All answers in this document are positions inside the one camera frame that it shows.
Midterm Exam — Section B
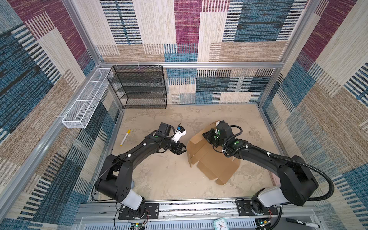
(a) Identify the small teal clock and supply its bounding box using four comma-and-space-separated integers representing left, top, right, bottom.
213, 218, 230, 230

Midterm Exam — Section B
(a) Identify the brown cardboard box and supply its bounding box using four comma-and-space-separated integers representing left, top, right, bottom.
186, 121, 240, 186

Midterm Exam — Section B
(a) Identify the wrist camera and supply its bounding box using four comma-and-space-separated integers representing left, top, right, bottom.
216, 120, 233, 137
172, 124, 187, 143

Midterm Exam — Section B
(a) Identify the black marker pen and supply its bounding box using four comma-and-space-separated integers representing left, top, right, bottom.
286, 218, 321, 229

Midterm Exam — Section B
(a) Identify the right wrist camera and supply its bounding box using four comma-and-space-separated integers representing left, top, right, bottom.
216, 120, 233, 137

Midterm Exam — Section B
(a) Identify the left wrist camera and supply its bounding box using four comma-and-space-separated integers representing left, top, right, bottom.
172, 124, 187, 143

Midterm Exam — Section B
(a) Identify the aluminium mounting rail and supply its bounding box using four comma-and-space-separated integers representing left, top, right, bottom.
72, 198, 327, 230

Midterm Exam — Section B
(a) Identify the yellow white marker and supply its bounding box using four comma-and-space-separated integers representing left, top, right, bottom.
120, 129, 131, 147

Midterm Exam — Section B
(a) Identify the white wire mesh basket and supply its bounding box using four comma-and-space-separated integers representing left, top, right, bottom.
62, 68, 110, 129

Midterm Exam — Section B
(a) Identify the black wire mesh shelf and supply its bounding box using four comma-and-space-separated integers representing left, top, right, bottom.
107, 65, 168, 109

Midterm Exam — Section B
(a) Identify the black corrugated cable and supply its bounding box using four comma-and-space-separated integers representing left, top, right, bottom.
268, 152, 335, 202

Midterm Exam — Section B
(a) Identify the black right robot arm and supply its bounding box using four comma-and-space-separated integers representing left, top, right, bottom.
202, 129, 318, 215

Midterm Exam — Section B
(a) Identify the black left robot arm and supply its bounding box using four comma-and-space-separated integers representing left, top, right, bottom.
95, 131, 186, 216

